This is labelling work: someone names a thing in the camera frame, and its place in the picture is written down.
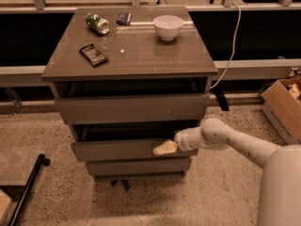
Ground grey drawer cabinet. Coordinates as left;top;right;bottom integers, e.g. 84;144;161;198
42;7;217;179

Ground black snack packet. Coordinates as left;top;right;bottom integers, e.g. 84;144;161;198
79;44;108;68

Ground grey top drawer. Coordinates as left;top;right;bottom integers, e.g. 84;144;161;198
55;94;209;124

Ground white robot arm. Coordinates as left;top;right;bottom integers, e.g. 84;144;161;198
153;118;301;226

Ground grey bottom drawer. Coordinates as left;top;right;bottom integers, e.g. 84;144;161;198
86;156;191;176

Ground grey drawer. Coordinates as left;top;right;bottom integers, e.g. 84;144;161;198
55;94;209;124
86;156;191;176
71;120;198;162

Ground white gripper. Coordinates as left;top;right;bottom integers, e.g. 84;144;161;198
153;127;205;155

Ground white ceramic bowl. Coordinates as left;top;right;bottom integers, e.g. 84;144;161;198
153;15;183;40

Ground dark blue snack packet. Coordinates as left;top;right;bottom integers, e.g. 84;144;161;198
117;12;132;25

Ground cardboard box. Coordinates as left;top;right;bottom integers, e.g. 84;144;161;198
261;77;301;144

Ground white cable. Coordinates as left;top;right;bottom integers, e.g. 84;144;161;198
209;3;243;90

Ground green soda can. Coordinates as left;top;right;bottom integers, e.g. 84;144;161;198
86;13;110;35

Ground black metal leg with caster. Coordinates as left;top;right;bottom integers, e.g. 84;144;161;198
8;153;51;226

